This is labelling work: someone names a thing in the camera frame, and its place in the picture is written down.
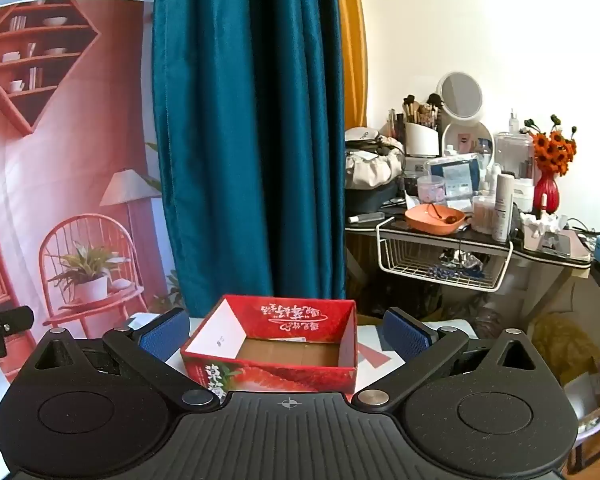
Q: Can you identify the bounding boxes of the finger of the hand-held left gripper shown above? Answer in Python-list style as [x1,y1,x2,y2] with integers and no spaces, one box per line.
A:
[0,306,35,335]

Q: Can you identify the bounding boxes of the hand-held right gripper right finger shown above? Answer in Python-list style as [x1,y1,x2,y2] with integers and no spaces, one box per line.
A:
[351,307,537,416]

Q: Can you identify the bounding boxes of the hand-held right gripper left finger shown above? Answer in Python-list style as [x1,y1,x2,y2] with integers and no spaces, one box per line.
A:
[32,307,220,413]

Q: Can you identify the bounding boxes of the red strawberry print cardboard box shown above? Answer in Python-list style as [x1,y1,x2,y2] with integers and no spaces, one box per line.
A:
[180,295,358,401]

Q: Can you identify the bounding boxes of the geometric patterned tablecloth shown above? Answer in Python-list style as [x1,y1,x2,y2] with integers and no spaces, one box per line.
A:
[125,312,481,397]

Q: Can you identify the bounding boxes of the orange bowl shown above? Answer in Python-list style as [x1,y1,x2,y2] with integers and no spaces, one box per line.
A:
[404,203,467,236]

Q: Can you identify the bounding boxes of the dark dressing table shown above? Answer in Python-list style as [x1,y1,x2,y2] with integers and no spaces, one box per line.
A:
[344,204,600,361]

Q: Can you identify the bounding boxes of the clear cotton swab box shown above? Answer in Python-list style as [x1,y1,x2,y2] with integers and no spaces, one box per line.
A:
[472,195,496,235]

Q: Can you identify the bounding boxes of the clear round jar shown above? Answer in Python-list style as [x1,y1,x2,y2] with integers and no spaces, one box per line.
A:
[417,175,449,206]

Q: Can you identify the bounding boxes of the yellow plush cushion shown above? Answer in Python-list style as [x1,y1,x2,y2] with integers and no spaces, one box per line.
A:
[529,312,600,387]

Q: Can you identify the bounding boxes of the blue packet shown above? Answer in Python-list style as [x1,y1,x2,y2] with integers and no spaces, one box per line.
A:
[427,156,482,197]

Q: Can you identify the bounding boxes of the pink printed room backdrop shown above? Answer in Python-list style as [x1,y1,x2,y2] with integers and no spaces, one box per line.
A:
[0,0,186,411]

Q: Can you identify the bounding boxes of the pink tablet case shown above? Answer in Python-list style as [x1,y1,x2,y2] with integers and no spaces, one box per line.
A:
[540,229,594,262]

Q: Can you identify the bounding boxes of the white brush holder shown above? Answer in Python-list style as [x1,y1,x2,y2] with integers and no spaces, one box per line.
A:
[404,120,440,157]

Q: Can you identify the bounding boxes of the red vase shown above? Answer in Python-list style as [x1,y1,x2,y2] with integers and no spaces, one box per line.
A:
[533,171,561,216]

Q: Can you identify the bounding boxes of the purple stool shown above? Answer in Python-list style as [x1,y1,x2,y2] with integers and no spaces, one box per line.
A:
[561,359,600,477]

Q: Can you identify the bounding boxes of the clear acrylic cosmetics organizer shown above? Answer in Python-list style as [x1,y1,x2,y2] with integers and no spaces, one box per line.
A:
[493,132,536,182]

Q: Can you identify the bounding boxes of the teal curtain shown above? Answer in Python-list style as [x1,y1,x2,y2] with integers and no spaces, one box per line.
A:
[152,0,350,320]

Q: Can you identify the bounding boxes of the bunch of makeup brushes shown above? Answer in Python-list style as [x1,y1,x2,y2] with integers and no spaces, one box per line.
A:
[387,92,449,129]

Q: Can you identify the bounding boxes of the orange artificial flowers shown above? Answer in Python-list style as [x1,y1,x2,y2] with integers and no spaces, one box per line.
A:
[522,115,579,179]

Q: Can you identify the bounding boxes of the round white vanity mirror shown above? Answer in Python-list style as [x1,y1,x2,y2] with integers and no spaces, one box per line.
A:
[437,71,494,162]

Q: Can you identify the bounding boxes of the yellow curtain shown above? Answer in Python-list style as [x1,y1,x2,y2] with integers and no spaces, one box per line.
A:
[336,0,370,131]

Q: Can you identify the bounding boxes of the white wire basket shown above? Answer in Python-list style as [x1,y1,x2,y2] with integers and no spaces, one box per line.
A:
[377,217,514,293]

